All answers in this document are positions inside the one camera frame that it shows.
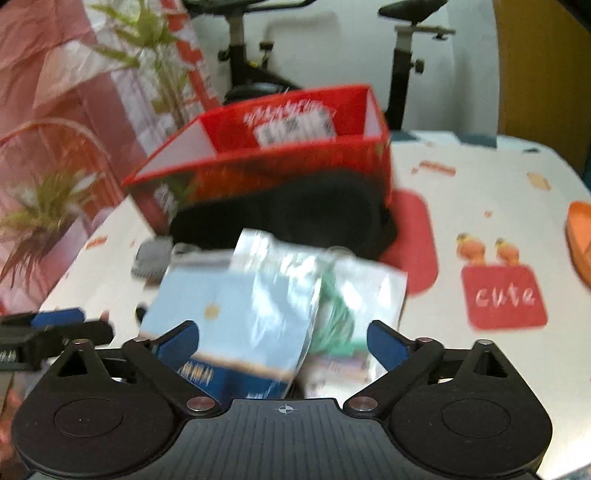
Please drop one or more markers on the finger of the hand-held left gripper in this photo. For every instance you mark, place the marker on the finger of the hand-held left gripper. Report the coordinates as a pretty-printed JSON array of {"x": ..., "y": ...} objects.
[
  {"x": 90, "y": 333},
  {"x": 60, "y": 317}
]

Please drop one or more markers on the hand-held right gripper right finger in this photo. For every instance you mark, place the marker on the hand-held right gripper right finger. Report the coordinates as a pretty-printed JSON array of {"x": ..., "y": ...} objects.
[{"x": 387, "y": 345}]

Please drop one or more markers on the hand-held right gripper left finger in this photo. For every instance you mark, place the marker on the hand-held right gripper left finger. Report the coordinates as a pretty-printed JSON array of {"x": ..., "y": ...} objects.
[{"x": 181, "y": 345}]

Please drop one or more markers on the green tasselled sachet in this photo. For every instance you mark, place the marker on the green tasselled sachet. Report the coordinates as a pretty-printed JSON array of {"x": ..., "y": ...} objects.
[{"x": 341, "y": 304}]

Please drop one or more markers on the blue foil packet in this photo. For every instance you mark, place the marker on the blue foil packet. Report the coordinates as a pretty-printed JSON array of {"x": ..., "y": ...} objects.
[{"x": 221, "y": 300}]

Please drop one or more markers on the black fabric item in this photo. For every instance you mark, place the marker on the black fabric item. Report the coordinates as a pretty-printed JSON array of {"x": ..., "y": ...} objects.
[{"x": 300, "y": 207}]

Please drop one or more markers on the red cardboard box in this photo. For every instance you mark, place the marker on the red cardboard box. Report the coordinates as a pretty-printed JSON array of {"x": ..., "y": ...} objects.
[{"x": 295, "y": 152}]

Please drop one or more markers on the small grey object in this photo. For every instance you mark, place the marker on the small grey object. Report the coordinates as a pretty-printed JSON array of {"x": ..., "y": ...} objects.
[{"x": 150, "y": 258}]

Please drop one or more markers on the low artificial plant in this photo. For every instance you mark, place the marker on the low artificial plant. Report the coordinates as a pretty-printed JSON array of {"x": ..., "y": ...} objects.
[{"x": 46, "y": 207}]

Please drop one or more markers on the printed tablecloth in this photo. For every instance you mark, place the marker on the printed tablecloth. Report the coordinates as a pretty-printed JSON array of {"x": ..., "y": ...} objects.
[{"x": 485, "y": 207}]

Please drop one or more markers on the orange object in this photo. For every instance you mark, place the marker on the orange object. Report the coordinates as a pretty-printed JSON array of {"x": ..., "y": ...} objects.
[{"x": 581, "y": 244}]

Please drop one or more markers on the pink printed backdrop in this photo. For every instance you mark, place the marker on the pink printed backdrop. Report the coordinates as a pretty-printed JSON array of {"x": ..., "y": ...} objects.
[{"x": 55, "y": 69}]

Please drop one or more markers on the tall artificial plant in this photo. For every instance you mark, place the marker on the tall artificial plant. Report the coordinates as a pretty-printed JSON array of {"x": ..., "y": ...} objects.
[{"x": 161, "y": 69}]

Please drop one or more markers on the black exercise bike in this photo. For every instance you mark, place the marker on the black exercise bike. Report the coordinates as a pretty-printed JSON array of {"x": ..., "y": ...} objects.
[{"x": 240, "y": 60}]

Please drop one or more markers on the wooden door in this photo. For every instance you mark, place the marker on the wooden door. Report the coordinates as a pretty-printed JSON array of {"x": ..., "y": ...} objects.
[{"x": 540, "y": 64}]

